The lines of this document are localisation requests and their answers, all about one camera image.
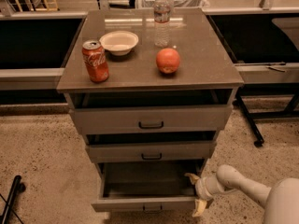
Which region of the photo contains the red apple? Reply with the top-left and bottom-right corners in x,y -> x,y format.
156,48 -> 180,74

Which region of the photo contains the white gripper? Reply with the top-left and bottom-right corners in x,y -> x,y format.
184,173 -> 224,217

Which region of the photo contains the grey middle drawer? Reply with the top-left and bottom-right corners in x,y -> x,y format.
86,141 -> 216,163

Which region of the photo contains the red cola can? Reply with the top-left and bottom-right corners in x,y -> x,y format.
82,40 -> 109,83

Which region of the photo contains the black stand leg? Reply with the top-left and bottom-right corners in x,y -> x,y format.
0,175 -> 26,224

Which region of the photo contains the white wire basket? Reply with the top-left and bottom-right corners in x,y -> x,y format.
135,0 -> 209,9

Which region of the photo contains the grey bottom drawer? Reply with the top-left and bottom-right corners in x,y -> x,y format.
92,159 -> 206,213

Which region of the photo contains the black table frame leg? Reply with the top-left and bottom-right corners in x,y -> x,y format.
235,88 -> 299,147

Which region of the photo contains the clear plastic water bottle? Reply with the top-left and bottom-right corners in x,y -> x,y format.
153,0 -> 171,48

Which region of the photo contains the grey drawer cabinet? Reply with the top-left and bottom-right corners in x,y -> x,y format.
58,9 -> 243,196

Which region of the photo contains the white paper bowl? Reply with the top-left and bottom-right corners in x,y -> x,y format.
100,31 -> 139,56

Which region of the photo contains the grey drawer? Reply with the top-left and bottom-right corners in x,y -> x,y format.
70,105 -> 232,134
92,159 -> 206,213
86,141 -> 216,163

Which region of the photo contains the grey top drawer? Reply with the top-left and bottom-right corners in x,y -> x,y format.
70,105 -> 232,134

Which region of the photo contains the grey metal rail table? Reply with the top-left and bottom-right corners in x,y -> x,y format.
0,8 -> 298,91

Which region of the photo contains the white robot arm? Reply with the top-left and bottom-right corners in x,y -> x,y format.
185,164 -> 299,224

